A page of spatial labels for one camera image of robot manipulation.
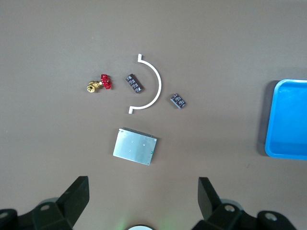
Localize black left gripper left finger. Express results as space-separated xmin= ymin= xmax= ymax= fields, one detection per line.
xmin=57 ymin=176 xmax=90 ymax=230

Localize brass valve with red handwheel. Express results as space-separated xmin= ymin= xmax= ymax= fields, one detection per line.
xmin=86 ymin=73 xmax=113 ymax=93

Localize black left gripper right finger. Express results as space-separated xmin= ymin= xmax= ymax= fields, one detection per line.
xmin=198 ymin=177 xmax=222 ymax=220

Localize blue plastic tray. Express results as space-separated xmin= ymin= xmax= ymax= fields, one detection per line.
xmin=264 ymin=79 xmax=307 ymax=161

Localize white curved plastic bracket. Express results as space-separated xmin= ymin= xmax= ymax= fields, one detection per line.
xmin=128 ymin=53 xmax=162 ymax=115

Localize silver metal box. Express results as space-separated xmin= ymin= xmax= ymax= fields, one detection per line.
xmin=112 ymin=127 xmax=158 ymax=166

